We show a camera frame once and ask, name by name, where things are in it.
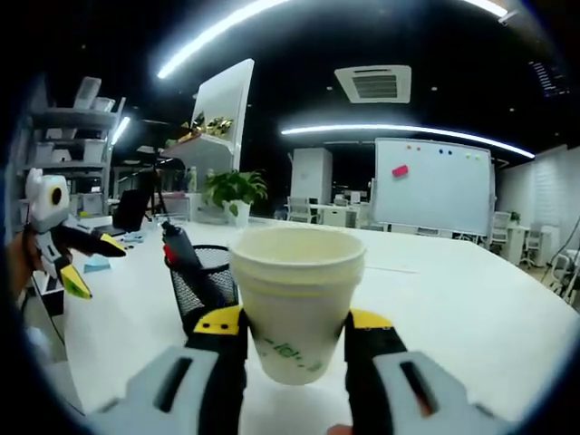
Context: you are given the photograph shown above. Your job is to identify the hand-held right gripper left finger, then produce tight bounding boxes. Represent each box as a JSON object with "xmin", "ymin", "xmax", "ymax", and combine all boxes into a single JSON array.
[{"xmin": 92, "ymin": 305, "xmax": 249, "ymax": 435}]

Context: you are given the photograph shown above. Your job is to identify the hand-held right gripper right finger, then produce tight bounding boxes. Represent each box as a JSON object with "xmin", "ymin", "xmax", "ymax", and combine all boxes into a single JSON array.
[{"xmin": 343, "ymin": 307, "xmax": 517, "ymax": 435}]

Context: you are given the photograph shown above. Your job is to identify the black mesh pen holder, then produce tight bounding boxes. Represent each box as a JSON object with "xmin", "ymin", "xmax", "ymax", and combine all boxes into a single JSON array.
[{"xmin": 168, "ymin": 244, "xmax": 240, "ymax": 337}]

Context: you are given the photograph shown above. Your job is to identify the white rolling whiteboard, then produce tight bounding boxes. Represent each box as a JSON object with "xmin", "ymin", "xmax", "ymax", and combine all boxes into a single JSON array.
[{"xmin": 372, "ymin": 137, "xmax": 495, "ymax": 237}]

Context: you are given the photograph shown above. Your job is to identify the person's left hand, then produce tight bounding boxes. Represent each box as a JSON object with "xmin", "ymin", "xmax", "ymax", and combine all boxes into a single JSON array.
[{"xmin": 6, "ymin": 230, "xmax": 42, "ymax": 300}]

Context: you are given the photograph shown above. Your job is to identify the black laptop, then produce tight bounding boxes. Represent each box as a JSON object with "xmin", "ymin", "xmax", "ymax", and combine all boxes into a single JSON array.
[{"xmin": 108, "ymin": 188, "xmax": 153, "ymax": 237}]

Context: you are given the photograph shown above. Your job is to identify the black tripod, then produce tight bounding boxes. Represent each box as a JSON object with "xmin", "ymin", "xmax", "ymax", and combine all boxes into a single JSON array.
[{"xmin": 144, "ymin": 165, "xmax": 168, "ymax": 223}]

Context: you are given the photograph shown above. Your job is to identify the grey metal shelving rack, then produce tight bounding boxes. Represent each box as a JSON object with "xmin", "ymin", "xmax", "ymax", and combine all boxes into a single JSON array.
[{"xmin": 20, "ymin": 76, "xmax": 131, "ymax": 218}]

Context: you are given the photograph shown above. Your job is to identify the large potted green plant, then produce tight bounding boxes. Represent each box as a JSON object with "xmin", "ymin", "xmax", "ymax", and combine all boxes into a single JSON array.
[{"xmin": 202, "ymin": 169, "xmax": 269, "ymax": 227}]

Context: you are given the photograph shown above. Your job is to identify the group of white office chairs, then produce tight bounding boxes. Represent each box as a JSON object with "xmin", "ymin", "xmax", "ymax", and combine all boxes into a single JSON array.
[{"xmin": 285, "ymin": 194, "xmax": 377, "ymax": 230}]

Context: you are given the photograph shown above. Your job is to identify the gold ornaments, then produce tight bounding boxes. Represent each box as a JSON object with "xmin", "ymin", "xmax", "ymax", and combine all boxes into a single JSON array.
[{"xmin": 180, "ymin": 111, "xmax": 236, "ymax": 137}]

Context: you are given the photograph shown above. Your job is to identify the white display stand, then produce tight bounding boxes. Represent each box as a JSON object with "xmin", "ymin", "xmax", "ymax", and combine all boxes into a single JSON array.
[{"xmin": 160, "ymin": 58, "xmax": 256, "ymax": 182}]

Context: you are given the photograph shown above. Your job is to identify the long ceiling light strip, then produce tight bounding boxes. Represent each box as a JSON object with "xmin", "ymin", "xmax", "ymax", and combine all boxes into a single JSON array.
[
  {"xmin": 157, "ymin": 0, "xmax": 508, "ymax": 79},
  {"xmin": 280, "ymin": 124, "xmax": 536, "ymax": 160}
]

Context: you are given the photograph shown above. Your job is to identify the ceiling air conditioner vent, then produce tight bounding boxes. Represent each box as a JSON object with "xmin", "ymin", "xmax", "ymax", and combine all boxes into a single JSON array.
[{"xmin": 333, "ymin": 65, "xmax": 412, "ymax": 104}]

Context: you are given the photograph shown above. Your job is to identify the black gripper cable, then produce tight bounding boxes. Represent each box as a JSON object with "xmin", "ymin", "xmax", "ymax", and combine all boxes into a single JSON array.
[{"xmin": 26, "ymin": 271, "xmax": 67, "ymax": 350}]

